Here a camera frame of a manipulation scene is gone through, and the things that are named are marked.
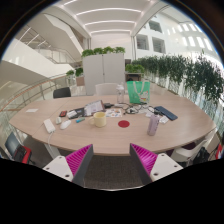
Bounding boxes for white cabinet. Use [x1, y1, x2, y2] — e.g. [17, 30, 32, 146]
[82, 52, 126, 96]

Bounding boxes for clear plastic tumbler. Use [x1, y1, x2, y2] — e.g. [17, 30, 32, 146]
[116, 83, 126, 104]

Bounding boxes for black cable tangle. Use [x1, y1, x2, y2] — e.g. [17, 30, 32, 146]
[121, 102, 156, 116]

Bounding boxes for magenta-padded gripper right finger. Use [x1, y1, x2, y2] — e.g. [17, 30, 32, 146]
[129, 143, 184, 186]

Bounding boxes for red and black office chair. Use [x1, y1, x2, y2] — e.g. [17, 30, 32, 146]
[3, 131, 33, 165]

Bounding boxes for white shell chair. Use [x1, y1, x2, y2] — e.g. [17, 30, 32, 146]
[169, 128, 218, 164]

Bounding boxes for green tote bag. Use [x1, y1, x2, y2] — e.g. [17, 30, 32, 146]
[126, 80, 152, 105]

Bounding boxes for white computer mouse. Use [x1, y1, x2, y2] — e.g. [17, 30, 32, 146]
[59, 119, 72, 131]

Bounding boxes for green plants atop cabinet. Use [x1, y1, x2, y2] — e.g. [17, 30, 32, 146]
[81, 46, 127, 58]

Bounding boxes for row of green plants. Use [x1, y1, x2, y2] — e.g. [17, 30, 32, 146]
[125, 49, 224, 111]

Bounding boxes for small white box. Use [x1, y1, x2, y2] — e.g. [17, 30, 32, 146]
[66, 110, 79, 120]

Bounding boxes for potted green plant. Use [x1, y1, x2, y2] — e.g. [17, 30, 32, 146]
[74, 67, 85, 87]
[65, 69, 76, 84]

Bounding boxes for white tissue packet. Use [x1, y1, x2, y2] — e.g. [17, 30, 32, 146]
[159, 115, 171, 125]

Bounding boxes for open printed booklet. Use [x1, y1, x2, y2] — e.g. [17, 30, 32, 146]
[83, 99, 107, 117]

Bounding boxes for flat round red coaster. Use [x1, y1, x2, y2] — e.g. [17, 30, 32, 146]
[117, 119, 131, 129]

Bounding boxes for black notebook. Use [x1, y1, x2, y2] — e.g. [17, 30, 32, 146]
[73, 107, 86, 118]

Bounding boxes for purple drink bottle black cap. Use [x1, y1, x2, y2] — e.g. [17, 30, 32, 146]
[146, 110, 162, 137]

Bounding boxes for cream yellow mug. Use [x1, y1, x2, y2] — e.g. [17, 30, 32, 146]
[88, 111, 108, 129]

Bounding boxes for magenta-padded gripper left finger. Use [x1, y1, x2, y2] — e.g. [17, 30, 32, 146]
[42, 143, 94, 188]

